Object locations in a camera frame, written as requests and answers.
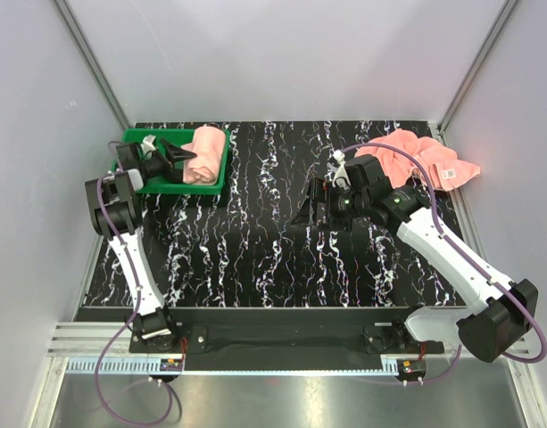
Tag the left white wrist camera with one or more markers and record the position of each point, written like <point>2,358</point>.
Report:
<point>148,147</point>

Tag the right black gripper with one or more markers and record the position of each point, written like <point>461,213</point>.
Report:
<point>321,192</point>

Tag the right aluminium frame post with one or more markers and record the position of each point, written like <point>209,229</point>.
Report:
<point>491,39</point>

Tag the front aluminium rail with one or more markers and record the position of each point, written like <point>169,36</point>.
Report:
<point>101,348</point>

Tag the left aluminium frame post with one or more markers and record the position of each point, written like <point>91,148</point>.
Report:
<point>71,23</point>

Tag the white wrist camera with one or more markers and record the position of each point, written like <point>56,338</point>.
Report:
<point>148,147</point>
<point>340,178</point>

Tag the aluminium frame post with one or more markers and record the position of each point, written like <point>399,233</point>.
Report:
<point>491,39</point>
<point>71,23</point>

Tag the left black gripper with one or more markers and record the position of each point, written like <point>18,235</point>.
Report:
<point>172,155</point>

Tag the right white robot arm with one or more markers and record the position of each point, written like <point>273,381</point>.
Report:
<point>497,311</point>

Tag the green plastic tray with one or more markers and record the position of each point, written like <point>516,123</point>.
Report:
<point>210,185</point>

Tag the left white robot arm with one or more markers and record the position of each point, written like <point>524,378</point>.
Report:
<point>116,215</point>

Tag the pink towel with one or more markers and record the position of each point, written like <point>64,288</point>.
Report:
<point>208,145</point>
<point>445,170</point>

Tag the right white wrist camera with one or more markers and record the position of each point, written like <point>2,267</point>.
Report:
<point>340,178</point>

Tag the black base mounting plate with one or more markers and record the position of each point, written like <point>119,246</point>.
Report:
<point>371,330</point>

